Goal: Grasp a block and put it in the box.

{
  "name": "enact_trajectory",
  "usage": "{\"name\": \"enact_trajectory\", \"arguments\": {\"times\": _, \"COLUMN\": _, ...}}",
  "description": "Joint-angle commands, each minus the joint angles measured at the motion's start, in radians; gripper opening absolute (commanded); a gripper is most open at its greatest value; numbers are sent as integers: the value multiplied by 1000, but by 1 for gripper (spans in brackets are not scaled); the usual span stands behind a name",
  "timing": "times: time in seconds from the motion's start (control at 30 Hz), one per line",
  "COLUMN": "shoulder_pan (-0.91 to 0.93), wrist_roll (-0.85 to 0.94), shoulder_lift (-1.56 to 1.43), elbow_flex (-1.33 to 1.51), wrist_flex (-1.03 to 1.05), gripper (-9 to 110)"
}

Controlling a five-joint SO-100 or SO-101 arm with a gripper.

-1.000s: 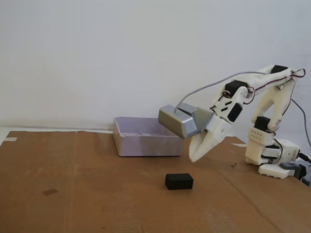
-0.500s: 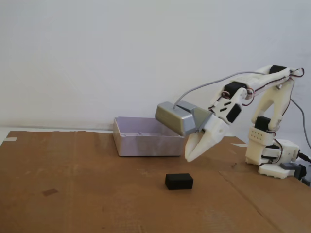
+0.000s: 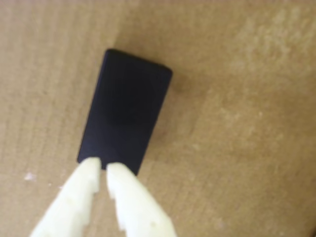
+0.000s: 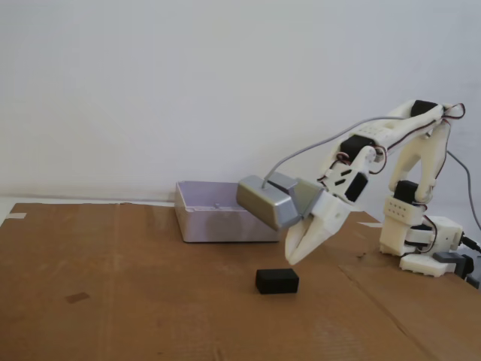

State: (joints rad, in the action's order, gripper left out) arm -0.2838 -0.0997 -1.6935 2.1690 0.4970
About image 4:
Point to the white tape piece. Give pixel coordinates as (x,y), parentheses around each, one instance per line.
(370,225)
(17,216)

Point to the pale plastic box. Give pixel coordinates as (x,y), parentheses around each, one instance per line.
(210,225)

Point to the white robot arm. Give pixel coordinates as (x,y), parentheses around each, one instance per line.
(409,158)

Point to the brown tape patch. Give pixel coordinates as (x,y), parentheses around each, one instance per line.
(77,297)

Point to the smaller brown cardboard sheet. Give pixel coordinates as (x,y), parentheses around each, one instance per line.
(432,319)

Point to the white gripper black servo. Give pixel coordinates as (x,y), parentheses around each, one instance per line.
(328,217)

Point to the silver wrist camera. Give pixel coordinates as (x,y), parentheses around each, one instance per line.
(263,205)

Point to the grey table clamp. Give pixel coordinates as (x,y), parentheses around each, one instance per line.
(447,258)

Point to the black block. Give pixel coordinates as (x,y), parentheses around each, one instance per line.
(276,281)

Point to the large brown cardboard sheet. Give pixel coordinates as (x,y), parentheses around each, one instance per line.
(150,301)

